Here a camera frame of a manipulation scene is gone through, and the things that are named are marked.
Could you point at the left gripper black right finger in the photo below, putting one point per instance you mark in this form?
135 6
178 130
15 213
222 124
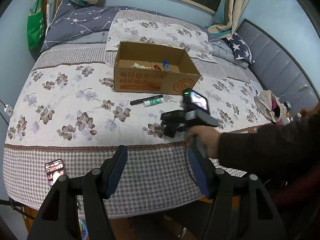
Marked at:
241 207

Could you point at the starry grey blue duvet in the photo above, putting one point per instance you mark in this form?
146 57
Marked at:
76 24

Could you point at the brown cardboard box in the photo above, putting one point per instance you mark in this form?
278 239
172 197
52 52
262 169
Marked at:
154 79

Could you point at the green shopping bag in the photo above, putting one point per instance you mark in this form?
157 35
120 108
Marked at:
35 26

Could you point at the grey padded headboard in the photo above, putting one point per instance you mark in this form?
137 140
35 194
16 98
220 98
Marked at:
277 70

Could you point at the dark sleeved right forearm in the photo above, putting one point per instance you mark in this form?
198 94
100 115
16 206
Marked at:
288 152

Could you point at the green white glue stick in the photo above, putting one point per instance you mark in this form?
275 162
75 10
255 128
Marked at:
153 102

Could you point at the black marker pen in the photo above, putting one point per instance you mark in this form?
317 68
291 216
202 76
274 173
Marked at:
140 101

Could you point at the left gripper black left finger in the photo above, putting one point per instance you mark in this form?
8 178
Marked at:
58 218

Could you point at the beige fabric pouch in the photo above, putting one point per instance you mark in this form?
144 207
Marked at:
270 106

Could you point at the folded floral white blanket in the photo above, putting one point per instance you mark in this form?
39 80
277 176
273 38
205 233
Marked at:
143 27

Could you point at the star pattern navy pillow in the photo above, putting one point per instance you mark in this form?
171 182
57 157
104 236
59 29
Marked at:
240 48

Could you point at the striped teal beige curtain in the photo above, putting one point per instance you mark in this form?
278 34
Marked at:
226 18

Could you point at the person's right hand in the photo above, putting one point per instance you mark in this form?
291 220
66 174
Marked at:
208 136

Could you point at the blue capped clear bottle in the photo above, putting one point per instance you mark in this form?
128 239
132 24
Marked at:
166 66

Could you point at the smartphone with lit screen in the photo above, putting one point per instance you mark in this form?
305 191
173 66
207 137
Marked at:
54 169

